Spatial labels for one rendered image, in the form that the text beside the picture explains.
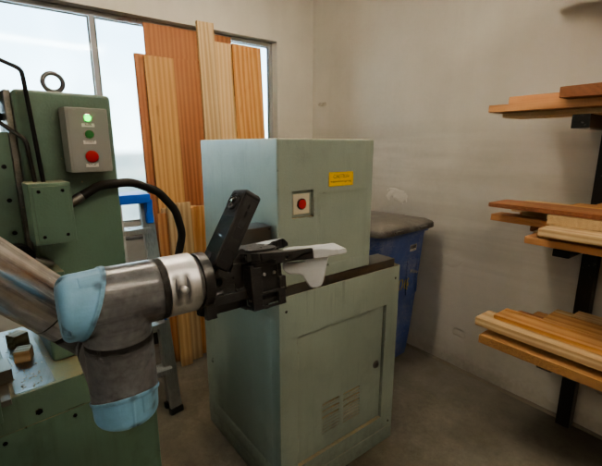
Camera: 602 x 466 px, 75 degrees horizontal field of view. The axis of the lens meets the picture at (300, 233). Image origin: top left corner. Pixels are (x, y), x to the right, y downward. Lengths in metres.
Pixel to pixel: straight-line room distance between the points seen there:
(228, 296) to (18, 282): 0.25
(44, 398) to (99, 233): 0.44
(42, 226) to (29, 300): 0.56
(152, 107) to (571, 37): 2.21
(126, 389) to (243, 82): 2.59
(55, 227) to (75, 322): 0.69
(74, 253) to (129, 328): 0.78
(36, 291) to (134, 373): 0.17
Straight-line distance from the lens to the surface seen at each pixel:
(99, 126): 1.17
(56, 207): 1.13
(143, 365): 0.51
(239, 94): 2.91
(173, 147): 2.65
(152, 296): 0.48
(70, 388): 1.25
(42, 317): 0.60
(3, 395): 1.22
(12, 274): 0.58
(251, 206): 0.53
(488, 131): 2.44
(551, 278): 2.37
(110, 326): 0.48
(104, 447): 1.38
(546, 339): 1.94
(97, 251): 1.26
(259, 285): 0.53
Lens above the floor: 1.39
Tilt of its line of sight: 13 degrees down
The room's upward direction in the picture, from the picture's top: straight up
